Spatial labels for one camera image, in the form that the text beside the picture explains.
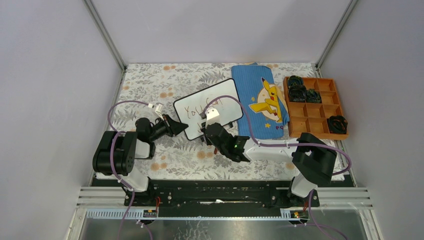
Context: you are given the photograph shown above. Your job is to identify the aluminium frame post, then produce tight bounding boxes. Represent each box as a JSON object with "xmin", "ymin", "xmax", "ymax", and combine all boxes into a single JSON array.
[
  {"xmin": 315, "ymin": 0, "xmax": 360, "ymax": 70},
  {"xmin": 82, "ymin": 0, "xmax": 126, "ymax": 72}
]

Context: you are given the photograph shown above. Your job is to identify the floral patterned table mat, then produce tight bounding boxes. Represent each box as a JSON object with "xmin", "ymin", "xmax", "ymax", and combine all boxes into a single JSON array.
[{"xmin": 111, "ymin": 63, "xmax": 298, "ymax": 181}]

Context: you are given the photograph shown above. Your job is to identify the rolled dark tie middle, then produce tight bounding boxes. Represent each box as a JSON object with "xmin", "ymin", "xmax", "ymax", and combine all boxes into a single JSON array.
[{"xmin": 288, "ymin": 85, "xmax": 307, "ymax": 103}]

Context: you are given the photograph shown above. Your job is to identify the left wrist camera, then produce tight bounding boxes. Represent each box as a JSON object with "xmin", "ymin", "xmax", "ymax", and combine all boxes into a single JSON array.
[{"xmin": 147, "ymin": 103, "xmax": 164, "ymax": 120}]

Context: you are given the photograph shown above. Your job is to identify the rolled dark tie top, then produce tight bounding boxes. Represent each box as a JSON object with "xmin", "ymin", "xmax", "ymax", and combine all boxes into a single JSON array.
[{"xmin": 287, "ymin": 75, "xmax": 304, "ymax": 88}]

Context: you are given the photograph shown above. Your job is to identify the orange wooden compartment tray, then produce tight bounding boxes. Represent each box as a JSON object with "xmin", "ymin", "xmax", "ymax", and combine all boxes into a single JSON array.
[{"xmin": 283, "ymin": 76, "xmax": 349, "ymax": 141}]

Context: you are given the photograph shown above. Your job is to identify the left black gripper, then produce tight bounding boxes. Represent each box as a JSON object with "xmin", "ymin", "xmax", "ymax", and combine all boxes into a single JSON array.
[{"xmin": 148, "ymin": 113, "xmax": 188, "ymax": 142}]

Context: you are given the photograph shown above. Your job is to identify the left aluminium frame post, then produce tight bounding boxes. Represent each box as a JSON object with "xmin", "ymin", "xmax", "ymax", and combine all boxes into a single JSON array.
[{"xmin": 82, "ymin": 0, "xmax": 126, "ymax": 72}]

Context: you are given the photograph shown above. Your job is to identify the rolled dark tie lower right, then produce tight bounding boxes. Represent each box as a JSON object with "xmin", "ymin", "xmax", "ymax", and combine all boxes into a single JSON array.
[{"xmin": 327, "ymin": 115, "xmax": 348, "ymax": 135}]

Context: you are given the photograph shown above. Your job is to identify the right aluminium frame post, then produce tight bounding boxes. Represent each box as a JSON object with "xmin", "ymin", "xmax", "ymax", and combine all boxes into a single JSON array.
[{"xmin": 315, "ymin": 0, "xmax": 360, "ymax": 70}]

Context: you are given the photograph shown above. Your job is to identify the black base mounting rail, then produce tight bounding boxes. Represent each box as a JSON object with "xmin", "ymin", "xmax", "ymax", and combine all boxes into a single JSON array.
[{"xmin": 92, "ymin": 179, "xmax": 321, "ymax": 217}]

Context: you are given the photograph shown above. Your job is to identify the rolled dark tie small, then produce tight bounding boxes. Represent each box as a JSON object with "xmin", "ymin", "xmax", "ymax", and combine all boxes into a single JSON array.
[{"xmin": 306, "ymin": 88, "xmax": 322, "ymax": 104}]

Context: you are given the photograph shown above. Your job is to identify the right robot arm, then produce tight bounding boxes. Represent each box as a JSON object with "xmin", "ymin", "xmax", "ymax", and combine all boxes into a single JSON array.
[{"xmin": 202, "ymin": 123, "xmax": 337, "ymax": 206}]

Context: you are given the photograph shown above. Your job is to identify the white slotted cable duct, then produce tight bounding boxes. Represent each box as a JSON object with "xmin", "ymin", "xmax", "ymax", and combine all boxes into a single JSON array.
[{"xmin": 85, "ymin": 208, "xmax": 310, "ymax": 221}]

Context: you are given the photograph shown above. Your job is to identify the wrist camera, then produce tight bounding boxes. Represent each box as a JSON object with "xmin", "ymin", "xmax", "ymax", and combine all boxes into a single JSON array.
[
  {"xmin": 200, "ymin": 107, "xmax": 220, "ymax": 126},
  {"xmin": 147, "ymin": 103, "xmax": 164, "ymax": 120}
]

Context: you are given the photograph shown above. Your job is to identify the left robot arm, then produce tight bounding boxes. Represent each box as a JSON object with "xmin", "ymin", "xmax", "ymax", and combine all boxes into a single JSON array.
[{"xmin": 92, "ymin": 114, "xmax": 189, "ymax": 206}]

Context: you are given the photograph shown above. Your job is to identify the small black-framed whiteboard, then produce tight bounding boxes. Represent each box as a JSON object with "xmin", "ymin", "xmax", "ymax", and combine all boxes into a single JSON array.
[{"xmin": 173, "ymin": 78, "xmax": 244, "ymax": 141}]

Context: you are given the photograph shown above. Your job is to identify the blue Pikachu cloth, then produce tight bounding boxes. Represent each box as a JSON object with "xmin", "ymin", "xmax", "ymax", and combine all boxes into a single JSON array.
[{"xmin": 231, "ymin": 64, "xmax": 290, "ymax": 140}]

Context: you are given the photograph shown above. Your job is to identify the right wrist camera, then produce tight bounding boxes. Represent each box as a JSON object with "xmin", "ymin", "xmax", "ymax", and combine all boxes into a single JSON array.
[{"xmin": 200, "ymin": 107, "xmax": 220, "ymax": 126}]

